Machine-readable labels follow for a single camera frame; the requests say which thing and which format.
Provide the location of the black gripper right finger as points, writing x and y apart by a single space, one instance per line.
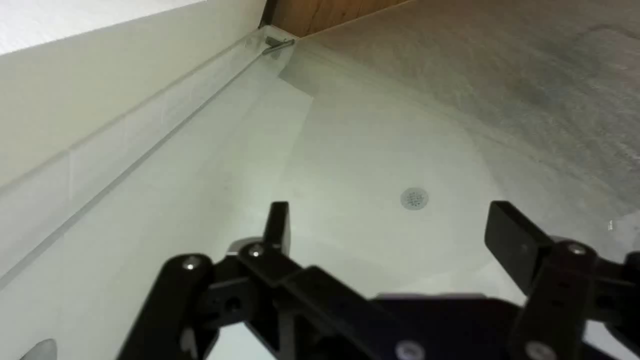
553 292

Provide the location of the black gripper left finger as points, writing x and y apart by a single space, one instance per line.
267 281

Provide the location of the brown wooden panel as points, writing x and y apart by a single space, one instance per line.
312 12

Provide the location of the glass shower door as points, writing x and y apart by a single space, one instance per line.
121 152

